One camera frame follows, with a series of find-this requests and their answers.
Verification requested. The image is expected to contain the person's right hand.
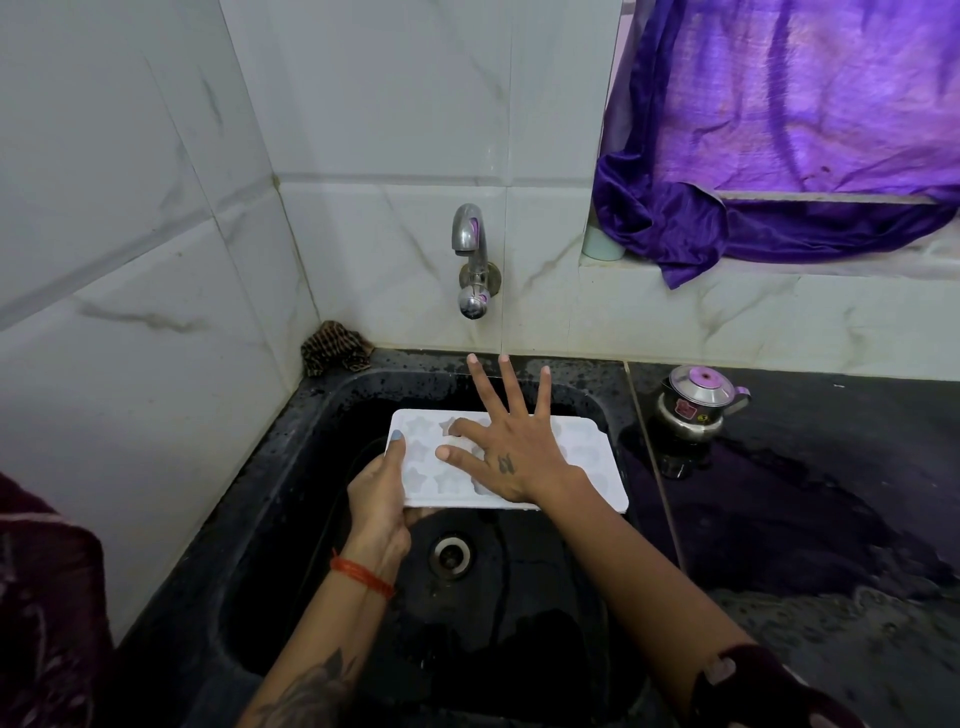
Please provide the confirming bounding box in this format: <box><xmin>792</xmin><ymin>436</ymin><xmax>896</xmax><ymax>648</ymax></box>
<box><xmin>435</xmin><ymin>353</ymin><xmax>589</xmax><ymax>505</ymax></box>

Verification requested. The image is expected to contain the person's left hand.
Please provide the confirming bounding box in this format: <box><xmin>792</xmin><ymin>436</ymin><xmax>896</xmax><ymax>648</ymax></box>
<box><xmin>346</xmin><ymin>430</ymin><xmax>438</xmax><ymax>572</ymax></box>

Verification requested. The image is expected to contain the white star mould ice tray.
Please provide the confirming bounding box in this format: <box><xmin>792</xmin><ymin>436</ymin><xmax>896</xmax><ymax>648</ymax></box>
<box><xmin>384</xmin><ymin>408</ymin><xmax>630</xmax><ymax>515</ymax></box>

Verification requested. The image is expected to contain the person's left forearm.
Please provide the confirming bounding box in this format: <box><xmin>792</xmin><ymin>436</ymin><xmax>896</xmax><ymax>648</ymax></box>
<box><xmin>237</xmin><ymin>541</ymin><xmax>412</xmax><ymax>728</ymax></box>

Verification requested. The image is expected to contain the person's right forearm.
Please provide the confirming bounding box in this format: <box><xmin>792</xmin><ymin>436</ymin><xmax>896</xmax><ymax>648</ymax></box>
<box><xmin>537</xmin><ymin>468</ymin><xmax>759</xmax><ymax>723</ymax></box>

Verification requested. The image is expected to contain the steel sink drain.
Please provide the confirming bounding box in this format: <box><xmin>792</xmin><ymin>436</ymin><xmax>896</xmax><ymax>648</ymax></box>
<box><xmin>429</xmin><ymin>533</ymin><xmax>474</xmax><ymax>579</ymax></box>

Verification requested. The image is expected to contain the brown checked cloth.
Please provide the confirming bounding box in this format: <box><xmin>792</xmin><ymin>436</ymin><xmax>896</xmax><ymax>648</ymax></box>
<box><xmin>300</xmin><ymin>320</ymin><xmax>375</xmax><ymax>378</ymax></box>

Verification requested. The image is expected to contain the red thread wristband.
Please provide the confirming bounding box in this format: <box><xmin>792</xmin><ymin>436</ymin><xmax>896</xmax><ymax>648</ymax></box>
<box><xmin>329</xmin><ymin>549</ymin><xmax>396</xmax><ymax>602</ymax></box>

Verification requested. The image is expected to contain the black stone sink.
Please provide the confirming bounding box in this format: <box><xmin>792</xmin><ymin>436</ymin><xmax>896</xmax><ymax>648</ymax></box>
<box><xmin>112</xmin><ymin>348</ymin><xmax>684</xmax><ymax>728</ymax></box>

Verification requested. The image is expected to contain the small steel kettle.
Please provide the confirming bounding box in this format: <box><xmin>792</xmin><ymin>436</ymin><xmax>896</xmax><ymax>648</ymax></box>
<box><xmin>655</xmin><ymin>365</ymin><xmax>753</xmax><ymax>444</ymax></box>

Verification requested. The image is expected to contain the pale green cup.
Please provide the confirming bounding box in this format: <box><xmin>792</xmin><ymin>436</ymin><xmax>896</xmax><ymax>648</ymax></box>
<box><xmin>582</xmin><ymin>204</ymin><xmax>627</xmax><ymax>263</ymax></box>

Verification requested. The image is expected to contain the purple satin curtain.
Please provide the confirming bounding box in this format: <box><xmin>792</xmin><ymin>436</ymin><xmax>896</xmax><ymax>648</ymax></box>
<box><xmin>592</xmin><ymin>0</ymin><xmax>960</xmax><ymax>291</ymax></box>

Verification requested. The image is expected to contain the dark maroon sleeve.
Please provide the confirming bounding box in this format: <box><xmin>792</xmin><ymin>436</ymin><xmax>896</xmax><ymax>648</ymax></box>
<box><xmin>688</xmin><ymin>643</ymin><xmax>871</xmax><ymax>728</ymax></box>

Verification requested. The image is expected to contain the maroon patterned garment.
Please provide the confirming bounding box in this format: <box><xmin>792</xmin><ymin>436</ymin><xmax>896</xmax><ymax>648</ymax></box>
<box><xmin>0</xmin><ymin>472</ymin><xmax>115</xmax><ymax>728</ymax></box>

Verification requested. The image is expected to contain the chrome wall tap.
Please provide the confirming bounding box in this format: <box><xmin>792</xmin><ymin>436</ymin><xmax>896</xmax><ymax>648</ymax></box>
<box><xmin>450</xmin><ymin>203</ymin><xmax>502</xmax><ymax>321</ymax></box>

